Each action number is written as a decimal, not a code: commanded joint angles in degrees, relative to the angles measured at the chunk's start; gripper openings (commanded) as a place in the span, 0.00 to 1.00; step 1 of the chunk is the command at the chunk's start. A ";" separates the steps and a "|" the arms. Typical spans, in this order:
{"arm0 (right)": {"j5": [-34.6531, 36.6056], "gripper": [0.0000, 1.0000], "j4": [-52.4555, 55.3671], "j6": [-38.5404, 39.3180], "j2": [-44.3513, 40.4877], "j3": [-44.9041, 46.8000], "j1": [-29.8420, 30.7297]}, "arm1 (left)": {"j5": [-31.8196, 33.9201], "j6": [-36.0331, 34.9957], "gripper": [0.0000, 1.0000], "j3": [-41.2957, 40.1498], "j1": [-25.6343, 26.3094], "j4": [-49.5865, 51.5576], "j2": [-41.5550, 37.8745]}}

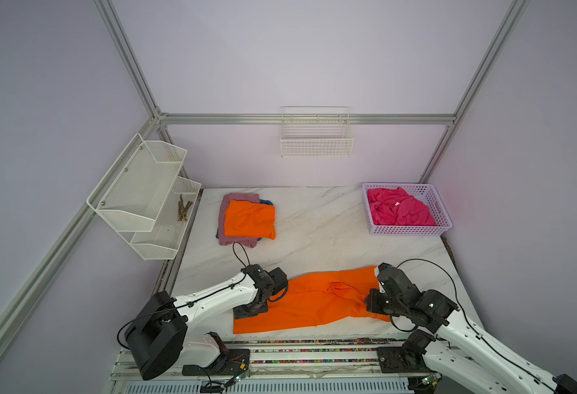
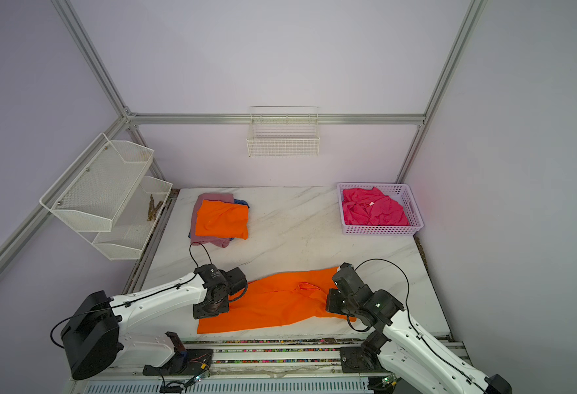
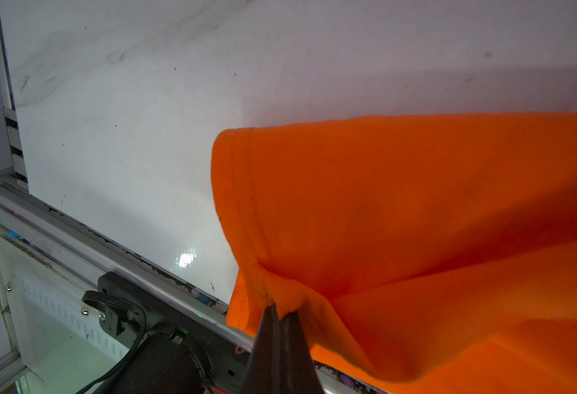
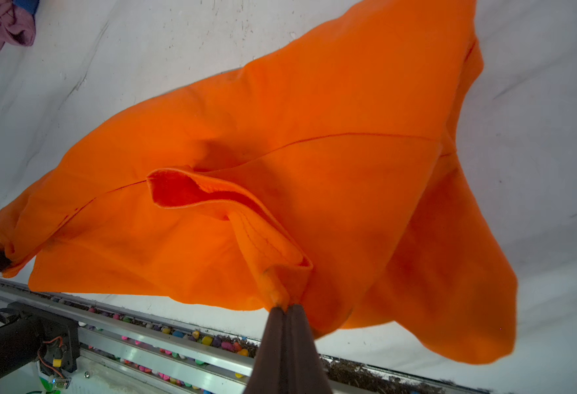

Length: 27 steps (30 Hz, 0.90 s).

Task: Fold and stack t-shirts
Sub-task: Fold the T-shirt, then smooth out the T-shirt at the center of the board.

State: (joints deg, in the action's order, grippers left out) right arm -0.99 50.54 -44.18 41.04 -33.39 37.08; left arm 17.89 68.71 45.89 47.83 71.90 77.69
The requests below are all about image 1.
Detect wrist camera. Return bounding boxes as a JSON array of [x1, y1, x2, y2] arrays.
[[375, 263, 413, 298], [242, 264, 289, 303]]

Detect white mesh upper shelf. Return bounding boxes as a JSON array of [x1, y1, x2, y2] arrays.
[[87, 134, 187, 232]]

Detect folded orange t-shirt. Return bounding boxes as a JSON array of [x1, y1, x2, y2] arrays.
[[224, 200, 276, 240]]

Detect white wire wall basket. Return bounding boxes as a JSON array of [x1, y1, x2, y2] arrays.
[[280, 106, 354, 159]]

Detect orange t-shirt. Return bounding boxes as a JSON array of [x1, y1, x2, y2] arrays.
[[224, 200, 276, 240], [234, 266, 390, 334]]

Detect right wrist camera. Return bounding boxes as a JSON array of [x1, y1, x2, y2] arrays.
[[375, 263, 413, 298]]

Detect lilac perforated plastic basket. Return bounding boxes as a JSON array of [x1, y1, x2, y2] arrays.
[[362, 182, 453, 236]]

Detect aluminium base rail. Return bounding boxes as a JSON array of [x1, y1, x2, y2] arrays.
[[103, 319, 526, 394]]

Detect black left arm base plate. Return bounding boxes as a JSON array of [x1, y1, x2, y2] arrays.
[[182, 348, 251, 377]]

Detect folded mauve t-shirt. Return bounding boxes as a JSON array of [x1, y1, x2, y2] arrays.
[[216, 193, 260, 248]]

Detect aluminium frame profile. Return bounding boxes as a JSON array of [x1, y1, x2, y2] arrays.
[[0, 1, 529, 363]]

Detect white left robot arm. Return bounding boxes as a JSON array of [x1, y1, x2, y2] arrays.
[[117, 264, 288, 381]]

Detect white mesh shelf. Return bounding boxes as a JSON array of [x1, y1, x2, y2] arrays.
[[128, 177, 202, 261], [87, 134, 187, 232]]

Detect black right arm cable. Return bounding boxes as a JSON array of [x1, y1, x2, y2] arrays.
[[389, 258, 560, 394]]

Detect wooden clothespins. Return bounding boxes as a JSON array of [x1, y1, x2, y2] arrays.
[[178, 194, 193, 222]]

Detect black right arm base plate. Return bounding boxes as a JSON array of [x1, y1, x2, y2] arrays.
[[376, 346, 433, 374]]

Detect white mesh lower shelf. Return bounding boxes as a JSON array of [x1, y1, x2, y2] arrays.
[[128, 177, 202, 261]]

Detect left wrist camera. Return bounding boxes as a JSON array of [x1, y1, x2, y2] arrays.
[[242, 264, 289, 303]]

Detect pink t-shirt in basket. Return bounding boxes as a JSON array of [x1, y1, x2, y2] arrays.
[[367, 187, 436, 227]]

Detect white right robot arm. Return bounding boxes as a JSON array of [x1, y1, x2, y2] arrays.
[[365, 282, 577, 393]]

